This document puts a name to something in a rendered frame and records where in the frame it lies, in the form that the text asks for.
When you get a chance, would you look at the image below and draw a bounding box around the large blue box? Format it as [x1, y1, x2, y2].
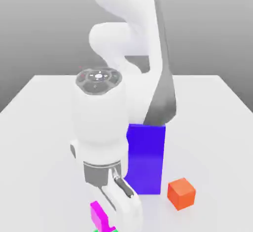
[124, 123, 166, 195]

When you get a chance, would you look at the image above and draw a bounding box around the small orange cube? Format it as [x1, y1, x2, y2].
[167, 177, 197, 211]

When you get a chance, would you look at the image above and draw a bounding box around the small magenta cube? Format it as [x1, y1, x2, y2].
[90, 200, 117, 232]

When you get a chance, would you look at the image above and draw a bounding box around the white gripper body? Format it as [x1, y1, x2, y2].
[98, 177, 144, 232]

